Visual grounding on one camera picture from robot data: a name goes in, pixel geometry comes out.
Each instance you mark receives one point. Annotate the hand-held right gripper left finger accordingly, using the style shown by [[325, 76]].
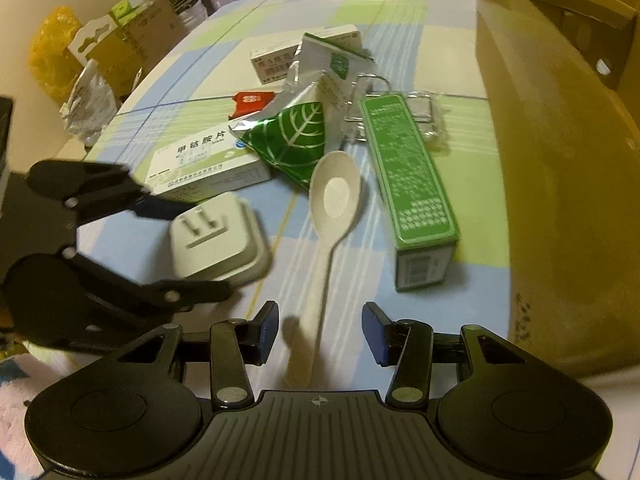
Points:
[[270, 325]]

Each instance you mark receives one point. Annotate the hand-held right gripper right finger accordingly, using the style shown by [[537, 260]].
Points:
[[374, 332]]

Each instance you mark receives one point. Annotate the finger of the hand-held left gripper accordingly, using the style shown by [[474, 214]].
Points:
[[100, 185], [165, 296]]

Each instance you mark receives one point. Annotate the white power adapter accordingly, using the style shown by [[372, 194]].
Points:
[[220, 245]]

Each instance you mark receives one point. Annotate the white plastic spoon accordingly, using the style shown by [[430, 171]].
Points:
[[332, 195]]

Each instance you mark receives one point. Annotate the red packet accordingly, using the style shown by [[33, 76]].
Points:
[[252, 102]]

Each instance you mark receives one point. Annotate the large cardboard box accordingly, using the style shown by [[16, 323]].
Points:
[[550, 160]]

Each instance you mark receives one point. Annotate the white plastic bag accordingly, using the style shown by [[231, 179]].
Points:
[[90, 100]]

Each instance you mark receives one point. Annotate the white medicine box blue print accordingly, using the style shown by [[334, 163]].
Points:
[[200, 165]]

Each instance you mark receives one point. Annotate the white tabbed cardboard box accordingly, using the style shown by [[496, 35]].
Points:
[[95, 47]]

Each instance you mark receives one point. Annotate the yellow plastic bag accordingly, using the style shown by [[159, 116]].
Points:
[[50, 55]]

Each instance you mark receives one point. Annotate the brown cardboard carton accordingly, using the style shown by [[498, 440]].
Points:
[[150, 40]]

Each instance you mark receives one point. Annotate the tall green box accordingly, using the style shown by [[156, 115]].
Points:
[[407, 175]]

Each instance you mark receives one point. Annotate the small green boxes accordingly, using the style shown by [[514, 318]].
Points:
[[125, 10]]

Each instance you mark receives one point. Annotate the green leaf foil pouch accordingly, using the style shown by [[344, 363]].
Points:
[[285, 142]]

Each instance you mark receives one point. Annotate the striped black white bag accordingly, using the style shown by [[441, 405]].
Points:
[[192, 7]]

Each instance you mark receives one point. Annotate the white medicine box green print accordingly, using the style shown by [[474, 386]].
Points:
[[272, 60]]

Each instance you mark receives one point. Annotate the checked tablecloth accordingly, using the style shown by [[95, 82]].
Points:
[[425, 50]]

